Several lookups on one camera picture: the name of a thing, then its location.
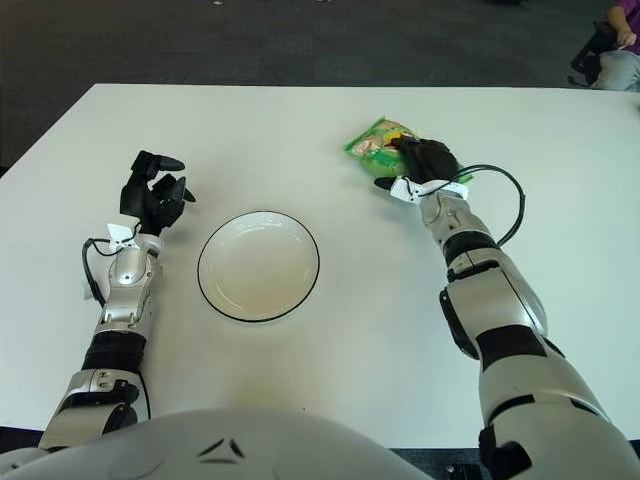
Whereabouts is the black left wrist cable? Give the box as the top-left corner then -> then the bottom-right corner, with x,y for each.
81,238 -> 135,307

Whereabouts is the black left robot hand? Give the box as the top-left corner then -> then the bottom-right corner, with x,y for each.
118,149 -> 197,235

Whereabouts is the grey robot torso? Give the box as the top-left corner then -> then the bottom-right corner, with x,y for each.
0,407 -> 426,480

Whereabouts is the black office chair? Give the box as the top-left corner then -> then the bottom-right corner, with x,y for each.
569,22 -> 619,86

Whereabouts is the green chips bag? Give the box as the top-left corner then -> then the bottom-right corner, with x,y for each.
342,116 -> 474,184

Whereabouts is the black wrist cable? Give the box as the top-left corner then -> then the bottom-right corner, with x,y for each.
81,238 -> 135,307
452,163 -> 526,247

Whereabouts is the seated person in purple shirt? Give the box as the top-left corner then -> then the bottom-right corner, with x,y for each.
597,0 -> 640,92

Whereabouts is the white right wrist connector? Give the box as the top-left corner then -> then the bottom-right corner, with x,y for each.
389,175 -> 471,204

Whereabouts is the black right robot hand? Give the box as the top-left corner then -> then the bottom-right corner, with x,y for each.
373,138 -> 461,191

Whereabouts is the white plate with black rim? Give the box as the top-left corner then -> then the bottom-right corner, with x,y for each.
197,211 -> 321,324

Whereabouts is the white left wrist connector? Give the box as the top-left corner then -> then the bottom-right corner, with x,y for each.
106,223 -> 139,251

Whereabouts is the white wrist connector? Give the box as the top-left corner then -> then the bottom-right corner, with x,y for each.
389,175 -> 471,204
106,223 -> 139,251

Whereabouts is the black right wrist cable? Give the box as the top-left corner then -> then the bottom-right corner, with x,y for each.
452,163 -> 526,247

